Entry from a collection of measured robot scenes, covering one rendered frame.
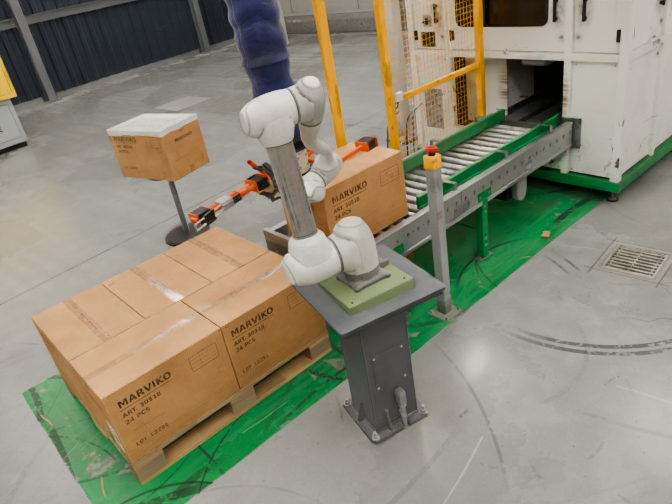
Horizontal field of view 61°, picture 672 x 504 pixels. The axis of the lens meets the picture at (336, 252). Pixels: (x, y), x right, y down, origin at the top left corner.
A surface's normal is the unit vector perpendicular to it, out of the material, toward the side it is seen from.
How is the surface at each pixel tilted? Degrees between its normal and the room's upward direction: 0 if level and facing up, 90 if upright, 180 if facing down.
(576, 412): 0
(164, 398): 90
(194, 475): 0
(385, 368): 90
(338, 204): 90
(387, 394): 90
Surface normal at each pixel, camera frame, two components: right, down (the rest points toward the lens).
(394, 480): -0.16, -0.86
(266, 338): 0.67, 0.27
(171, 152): 0.85, 0.12
